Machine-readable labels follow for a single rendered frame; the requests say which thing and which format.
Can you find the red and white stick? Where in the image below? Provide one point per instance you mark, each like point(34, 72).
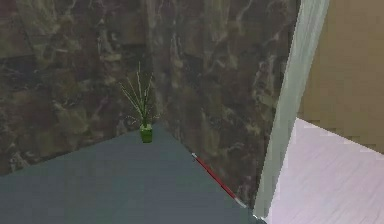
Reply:
point(213, 176)

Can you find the green potted house plant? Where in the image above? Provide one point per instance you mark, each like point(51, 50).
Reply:
point(145, 132)

